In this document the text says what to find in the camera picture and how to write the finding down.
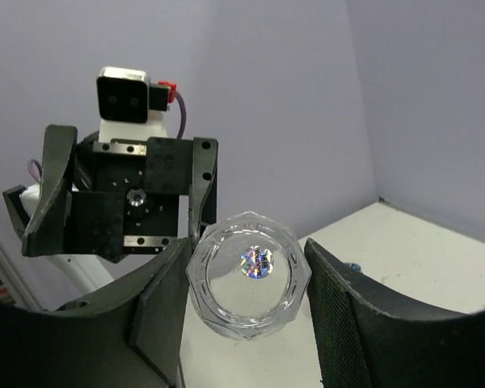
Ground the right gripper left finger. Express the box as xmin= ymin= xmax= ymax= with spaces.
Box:
xmin=0 ymin=238 xmax=192 ymax=387

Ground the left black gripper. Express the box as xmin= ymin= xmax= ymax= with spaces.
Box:
xmin=22 ymin=124 xmax=218 ymax=263

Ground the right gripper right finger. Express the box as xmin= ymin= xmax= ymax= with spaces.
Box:
xmin=304 ymin=238 xmax=485 ymax=387

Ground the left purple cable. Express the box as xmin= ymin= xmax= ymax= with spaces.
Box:
xmin=27 ymin=82 xmax=189 ymax=187

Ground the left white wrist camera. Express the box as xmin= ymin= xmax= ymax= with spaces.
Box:
xmin=96 ymin=66 xmax=171 ymax=143

